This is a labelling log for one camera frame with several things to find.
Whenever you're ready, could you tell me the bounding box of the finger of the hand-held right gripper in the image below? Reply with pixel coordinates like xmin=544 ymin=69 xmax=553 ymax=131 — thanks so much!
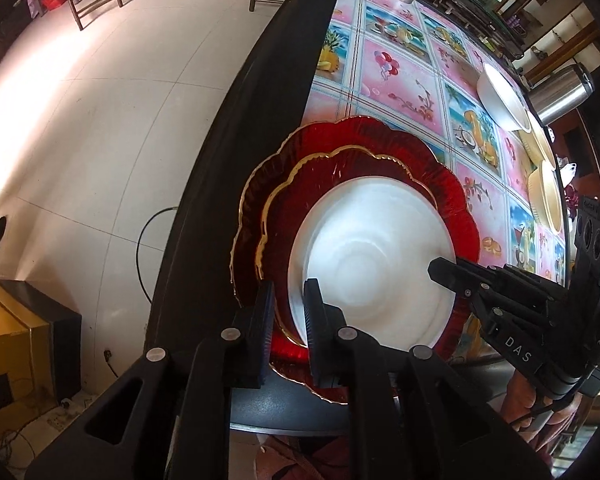
xmin=427 ymin=257 xmax=556 ymax=326
xmin=457 ymin=259 xmax=573 ymax=301

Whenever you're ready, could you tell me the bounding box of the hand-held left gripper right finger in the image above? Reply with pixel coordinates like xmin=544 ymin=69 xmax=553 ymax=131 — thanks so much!
xmin=302 ymin=277 xmax=553 ymax=480

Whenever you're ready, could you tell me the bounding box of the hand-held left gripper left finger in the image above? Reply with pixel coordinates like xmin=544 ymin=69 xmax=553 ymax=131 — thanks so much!
xmin=24 ymin=280 xmax=276 ymax=480

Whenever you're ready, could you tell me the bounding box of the white plate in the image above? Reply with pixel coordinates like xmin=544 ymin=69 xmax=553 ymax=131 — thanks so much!
xmin=287 ymin=177 xmax=457 ymax=353

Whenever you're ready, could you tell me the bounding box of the beige paper bowl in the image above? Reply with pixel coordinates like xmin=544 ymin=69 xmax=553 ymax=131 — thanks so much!
xmin=527 ymin=160 xmax=565 ymax=235
xmin=522 ymin=109 xmax=557 ymax=171

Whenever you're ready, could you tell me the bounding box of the small red scalloped plate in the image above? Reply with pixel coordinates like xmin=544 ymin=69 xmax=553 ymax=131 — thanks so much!
xmin=255 ymin=144 xmax=438 ymax=363

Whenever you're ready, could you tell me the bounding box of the large red scalloped plate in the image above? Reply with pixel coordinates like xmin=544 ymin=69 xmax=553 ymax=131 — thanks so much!
xmin=228 ymin=115 xmax=482 ymax=406

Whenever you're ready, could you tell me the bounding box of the person's right hand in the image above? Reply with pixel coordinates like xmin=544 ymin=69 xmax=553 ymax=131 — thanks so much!
xmin=502 ymin=371 xmax=580 ymax=458

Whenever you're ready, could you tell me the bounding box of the black round table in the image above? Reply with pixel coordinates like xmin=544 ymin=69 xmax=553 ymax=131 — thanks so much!
xmin=147 ymin=0 xmax=581 ymax=436

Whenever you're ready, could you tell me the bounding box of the white bowl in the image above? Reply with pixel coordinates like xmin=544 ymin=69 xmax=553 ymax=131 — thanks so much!
xmin=476 ymin=62 xmax=531 ymax=133

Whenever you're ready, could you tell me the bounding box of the steel thermos flask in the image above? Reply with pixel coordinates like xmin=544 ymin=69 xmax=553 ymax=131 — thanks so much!
xmin=530 ymin=62 xmax=595 ymax=126

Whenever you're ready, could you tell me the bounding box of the cardboard box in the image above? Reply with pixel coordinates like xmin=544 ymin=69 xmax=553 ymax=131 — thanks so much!
xmin=0 ymin=282 xmax=56 ymax=411
xmin=0 ymin=280 xmax=83 ymax=401

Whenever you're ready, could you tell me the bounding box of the fruit print tablecloth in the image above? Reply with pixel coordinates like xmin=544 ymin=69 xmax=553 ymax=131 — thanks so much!
xmin=300 ymin=0 xmax=568 ymax=361

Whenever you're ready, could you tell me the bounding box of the power strip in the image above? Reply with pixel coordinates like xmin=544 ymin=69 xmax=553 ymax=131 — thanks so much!
xmin=45 ymin=399 xmax=83 ymax=431

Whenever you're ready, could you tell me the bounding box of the wooden display shelf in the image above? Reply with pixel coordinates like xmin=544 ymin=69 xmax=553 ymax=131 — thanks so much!
xmin=495 ymin=0 xmax=600 ymax=86

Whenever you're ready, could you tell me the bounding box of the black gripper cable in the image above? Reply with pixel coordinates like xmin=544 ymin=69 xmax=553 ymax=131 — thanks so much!
xmin=517 ymin=395 xmax=573 ymax=433

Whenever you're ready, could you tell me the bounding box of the black floor cable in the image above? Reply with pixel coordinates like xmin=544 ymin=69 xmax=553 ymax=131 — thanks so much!
xmin=136 ymin=207 xmax=181 ymax=306

